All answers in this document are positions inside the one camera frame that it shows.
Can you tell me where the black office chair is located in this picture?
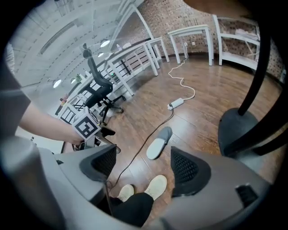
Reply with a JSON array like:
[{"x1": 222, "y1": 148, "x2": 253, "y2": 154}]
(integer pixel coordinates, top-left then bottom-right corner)
[{"x1": 81, "y1": 43, "x2": 126, "y2": 124}]

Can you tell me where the white power strip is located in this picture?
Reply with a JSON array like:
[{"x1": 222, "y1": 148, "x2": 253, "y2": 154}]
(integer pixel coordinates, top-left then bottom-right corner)
[{"x1": 167, "y1": 97, "x2": 185, "y2": 111}]

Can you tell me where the person's cream right shoe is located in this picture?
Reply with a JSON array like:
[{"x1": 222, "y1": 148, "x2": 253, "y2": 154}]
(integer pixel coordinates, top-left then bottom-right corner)
[{"x1": 144, "y1": 175, "x2": 168, "y2": 201}]

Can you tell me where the black cable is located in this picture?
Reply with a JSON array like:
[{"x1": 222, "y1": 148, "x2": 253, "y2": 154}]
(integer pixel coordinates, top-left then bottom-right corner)
[{"x1": 107, "y1": 107, "x2": 175, "y2": 196}]

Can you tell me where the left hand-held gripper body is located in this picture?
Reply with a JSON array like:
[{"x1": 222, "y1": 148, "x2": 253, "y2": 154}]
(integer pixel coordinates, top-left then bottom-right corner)
[{"x1": 71, "y1": 106, "x2": 102, "y2": 148}]

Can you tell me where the person's cream shoe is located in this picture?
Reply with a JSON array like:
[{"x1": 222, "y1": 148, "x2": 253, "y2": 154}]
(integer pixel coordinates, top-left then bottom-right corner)
[
  {"x1": 117, "y1": 184, "x2": 135, "y2": 203},
  {"x1": 144, "y1": 175, "x2": 168, "y2": 201}
]

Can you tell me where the white power cable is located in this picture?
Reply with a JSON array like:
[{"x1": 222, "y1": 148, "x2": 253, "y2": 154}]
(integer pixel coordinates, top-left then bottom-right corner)
[{"x1": 168, "y1": 43, "x2": 196, "y2": 102}]

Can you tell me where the person's cream left shoe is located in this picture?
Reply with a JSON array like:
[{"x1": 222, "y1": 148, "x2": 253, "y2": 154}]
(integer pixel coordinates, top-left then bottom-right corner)
[{"x1": 117, "y1": 184, "x2": 135, "y2": 203}]

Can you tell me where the white shelf rack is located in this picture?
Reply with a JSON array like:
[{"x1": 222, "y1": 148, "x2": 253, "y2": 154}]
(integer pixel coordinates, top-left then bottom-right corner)
[{"x1": 212, "y1": 14, "x2": 263, "y2": 71}]

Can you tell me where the black stand with round base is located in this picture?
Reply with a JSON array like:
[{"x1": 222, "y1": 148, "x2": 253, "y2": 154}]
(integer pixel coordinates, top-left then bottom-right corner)
[{"x1": 217, "y1": 13, "x2": 288, "y2": 158}]

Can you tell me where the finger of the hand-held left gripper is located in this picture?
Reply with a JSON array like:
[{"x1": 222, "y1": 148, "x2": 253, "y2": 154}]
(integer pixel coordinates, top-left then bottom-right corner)
[{"x1": 99, "y1": 127, "x2": 116, "y2": 137}]

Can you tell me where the white table with wide top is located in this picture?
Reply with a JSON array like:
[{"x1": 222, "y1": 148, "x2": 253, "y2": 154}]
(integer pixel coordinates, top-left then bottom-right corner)
[{"x1": 167, "y1": 24, "x2": 214, "y2": 66}]

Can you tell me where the person's black trouser leg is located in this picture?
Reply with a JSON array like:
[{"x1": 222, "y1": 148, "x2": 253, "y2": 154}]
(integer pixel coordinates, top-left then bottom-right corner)
[{"x1": 96, "y1": 192, "x2": 155, "y2": 228}]

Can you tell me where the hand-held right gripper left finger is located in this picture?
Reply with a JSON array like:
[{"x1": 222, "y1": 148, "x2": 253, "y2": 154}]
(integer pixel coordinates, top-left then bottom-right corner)
[{"x1": 79, "y1": 145, "x2": 118, "y2": 183}]

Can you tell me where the person's grey shirt sleeve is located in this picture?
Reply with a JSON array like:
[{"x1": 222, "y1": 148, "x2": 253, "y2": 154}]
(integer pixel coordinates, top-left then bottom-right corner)
[{"x1": 0, "y1": 65, "x2": 32, "y2": 137}]

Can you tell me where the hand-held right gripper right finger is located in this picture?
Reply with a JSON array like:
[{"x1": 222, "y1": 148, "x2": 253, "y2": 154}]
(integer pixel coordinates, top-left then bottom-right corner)
[{"x1": 170, "y1": 146, "x2": 212, "y2": 199}]

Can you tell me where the white desk with black frame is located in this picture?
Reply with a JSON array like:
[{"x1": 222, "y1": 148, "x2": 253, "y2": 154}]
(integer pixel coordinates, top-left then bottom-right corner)
[{"x1": 55, "y1": 74, "x2": 113, "y2": 123}]

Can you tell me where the small white table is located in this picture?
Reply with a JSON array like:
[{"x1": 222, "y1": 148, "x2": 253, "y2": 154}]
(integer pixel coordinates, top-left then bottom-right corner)
[{"x1": 144, "y1": 36, "x2": 170, "y2": 69}]

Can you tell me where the long white table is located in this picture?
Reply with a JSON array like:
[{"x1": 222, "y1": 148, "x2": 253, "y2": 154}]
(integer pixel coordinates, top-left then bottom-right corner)
[{"x1": 105, "y1": 42, "x2": 159, "y2": 97}]

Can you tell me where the grey and white slipper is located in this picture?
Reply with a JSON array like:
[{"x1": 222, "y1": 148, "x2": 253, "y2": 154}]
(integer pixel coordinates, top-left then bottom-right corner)
[{"x1": 146, "y1": 126, "x2": 173, "y2": 161}]

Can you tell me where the person's left forearm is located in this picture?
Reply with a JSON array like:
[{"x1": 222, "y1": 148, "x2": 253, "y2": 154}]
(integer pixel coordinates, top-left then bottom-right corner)
[{"x1": 19, "y1": 101, "x2": 83, "y2": 145}]

